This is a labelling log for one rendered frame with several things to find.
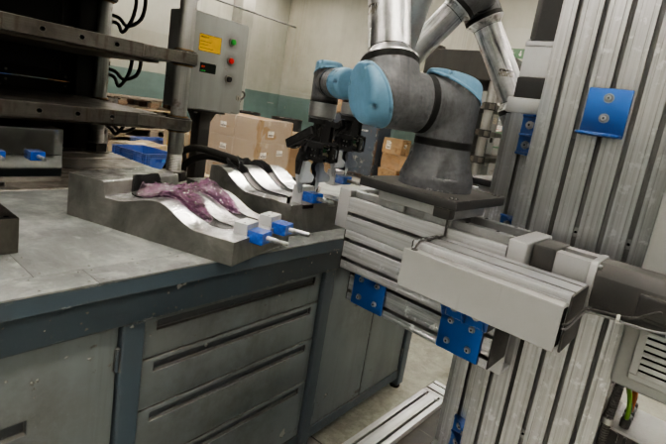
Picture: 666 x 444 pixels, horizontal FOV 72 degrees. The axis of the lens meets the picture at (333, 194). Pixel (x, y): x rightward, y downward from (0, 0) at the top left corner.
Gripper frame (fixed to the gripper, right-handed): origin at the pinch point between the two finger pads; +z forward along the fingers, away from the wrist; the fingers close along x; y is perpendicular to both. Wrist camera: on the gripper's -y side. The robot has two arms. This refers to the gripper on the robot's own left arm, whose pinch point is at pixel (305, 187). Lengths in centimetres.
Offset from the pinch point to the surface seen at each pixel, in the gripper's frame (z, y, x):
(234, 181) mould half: 3.2, -23.0, -7.0
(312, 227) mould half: 11.6, 2.0, 3.3
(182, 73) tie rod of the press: -27, -73, 3
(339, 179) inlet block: 0.4, -9.3, 26.9
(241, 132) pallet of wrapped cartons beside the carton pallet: 22, -332, 248
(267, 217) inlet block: 5.3, 6.3, -19.6
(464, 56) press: -97, -144, 386
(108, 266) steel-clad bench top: 13, 2, -56
